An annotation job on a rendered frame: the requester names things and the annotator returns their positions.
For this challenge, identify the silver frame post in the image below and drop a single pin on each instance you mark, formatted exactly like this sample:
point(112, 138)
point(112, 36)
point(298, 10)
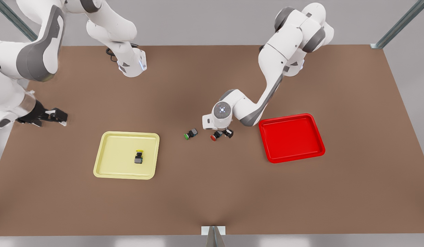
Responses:
point(400, 24)
point(16, 19)
point(214, 236)

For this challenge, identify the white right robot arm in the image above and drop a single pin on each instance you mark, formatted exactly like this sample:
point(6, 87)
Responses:
point(33, 58)

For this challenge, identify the green button switch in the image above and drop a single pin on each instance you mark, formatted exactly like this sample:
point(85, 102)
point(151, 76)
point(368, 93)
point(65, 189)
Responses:
point(191, 133)

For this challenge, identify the red button switch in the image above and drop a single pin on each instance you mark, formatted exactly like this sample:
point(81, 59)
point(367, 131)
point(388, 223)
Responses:
point(216, 136)

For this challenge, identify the yellow button switch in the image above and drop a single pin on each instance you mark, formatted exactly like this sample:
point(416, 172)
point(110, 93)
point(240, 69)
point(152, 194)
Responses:
point(139, 157)

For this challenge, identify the yellow tray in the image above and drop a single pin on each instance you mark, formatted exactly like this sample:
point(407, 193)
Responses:
point(126, 156)

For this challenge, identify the red tray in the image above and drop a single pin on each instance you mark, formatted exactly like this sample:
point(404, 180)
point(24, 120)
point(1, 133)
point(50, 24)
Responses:
point(291, 138)

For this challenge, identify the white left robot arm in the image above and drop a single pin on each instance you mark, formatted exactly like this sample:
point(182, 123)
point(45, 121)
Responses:
point(277, 65)

